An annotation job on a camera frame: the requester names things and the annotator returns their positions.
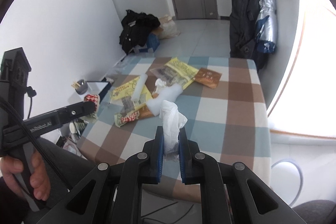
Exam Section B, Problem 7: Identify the red checkered snack wrapper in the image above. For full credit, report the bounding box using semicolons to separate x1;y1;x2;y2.
82;94;101;123

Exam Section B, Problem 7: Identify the white tissue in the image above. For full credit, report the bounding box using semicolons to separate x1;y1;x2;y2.
152;79;167;98
159;100;187;161

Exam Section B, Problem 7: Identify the white trash bin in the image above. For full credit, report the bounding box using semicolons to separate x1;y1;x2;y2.
270;159;303;206

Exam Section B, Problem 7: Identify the person's left hand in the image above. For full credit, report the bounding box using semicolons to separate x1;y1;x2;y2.
1;151;51;201

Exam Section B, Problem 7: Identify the dark blue white box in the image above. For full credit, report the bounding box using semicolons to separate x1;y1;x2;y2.
84;81;112;100

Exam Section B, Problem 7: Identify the yellow transparent noodle wrapper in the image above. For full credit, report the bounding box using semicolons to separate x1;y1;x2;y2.
114;104;154;127

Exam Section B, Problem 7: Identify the yellow wrapper with cartoon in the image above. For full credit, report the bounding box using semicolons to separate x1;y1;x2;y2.
110;76;153;113

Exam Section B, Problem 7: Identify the white foam sheet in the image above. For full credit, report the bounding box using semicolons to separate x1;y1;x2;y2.
146;84;183;117

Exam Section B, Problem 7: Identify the white foam strip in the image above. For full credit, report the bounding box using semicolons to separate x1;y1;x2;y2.
131;74;147;102

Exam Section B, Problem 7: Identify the checkered tablecloth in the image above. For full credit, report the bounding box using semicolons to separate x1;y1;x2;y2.
76;56;272;204

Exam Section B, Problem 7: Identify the brown sachet packet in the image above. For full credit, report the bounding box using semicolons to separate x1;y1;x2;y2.
194;68;222;89

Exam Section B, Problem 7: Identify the yellow printed snack bag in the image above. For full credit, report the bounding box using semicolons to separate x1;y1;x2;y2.
150;57;199;90

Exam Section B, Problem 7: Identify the black clothes pile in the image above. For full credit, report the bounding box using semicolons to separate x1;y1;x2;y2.
119;10;161;55

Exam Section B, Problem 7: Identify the blue cardboard box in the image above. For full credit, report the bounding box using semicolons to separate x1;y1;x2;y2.
133;33;160;53

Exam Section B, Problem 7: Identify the cream tote bag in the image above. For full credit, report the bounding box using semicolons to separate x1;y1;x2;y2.
158;15;181;40

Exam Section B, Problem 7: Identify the silver folded umbrella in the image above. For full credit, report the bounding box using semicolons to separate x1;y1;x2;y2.
255;0;278;53

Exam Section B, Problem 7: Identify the black hanging jacket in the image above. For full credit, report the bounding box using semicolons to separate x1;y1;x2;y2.
230;0;268;71

